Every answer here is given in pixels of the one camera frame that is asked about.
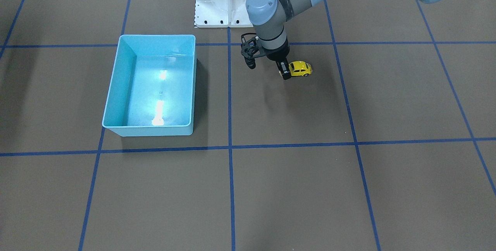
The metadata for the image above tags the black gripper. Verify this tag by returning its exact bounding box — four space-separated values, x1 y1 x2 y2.
265 46 292 80

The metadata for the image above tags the light blue plastic bin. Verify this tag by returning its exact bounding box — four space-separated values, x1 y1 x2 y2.
102 34 197 138

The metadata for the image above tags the yellow beetle toy car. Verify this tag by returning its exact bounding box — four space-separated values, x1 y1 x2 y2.
289 61 312 77

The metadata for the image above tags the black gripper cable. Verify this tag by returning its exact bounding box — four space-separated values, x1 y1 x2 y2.
240 33 268 70

